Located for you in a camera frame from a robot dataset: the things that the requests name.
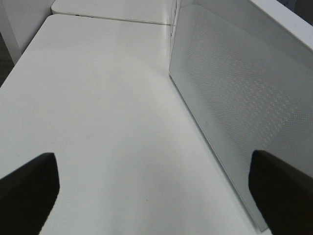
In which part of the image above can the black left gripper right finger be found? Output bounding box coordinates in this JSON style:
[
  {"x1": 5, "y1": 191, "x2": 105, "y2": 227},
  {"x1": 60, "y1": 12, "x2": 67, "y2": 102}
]
[{"x1": 248, "y1": 150, "x2": 313, "y2": 235}]

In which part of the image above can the white microwave door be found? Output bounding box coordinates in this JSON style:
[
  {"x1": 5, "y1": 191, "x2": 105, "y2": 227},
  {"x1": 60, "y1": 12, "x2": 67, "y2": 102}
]
[{"x1": 169, "y1": 0, "x2": 313, "y2": 231}]

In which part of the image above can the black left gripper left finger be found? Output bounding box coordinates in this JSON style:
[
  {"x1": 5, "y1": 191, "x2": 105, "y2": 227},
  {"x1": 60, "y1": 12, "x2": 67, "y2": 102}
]
[{"x1": 0, "y1": 153, "x2": 60, "y2": 235}]

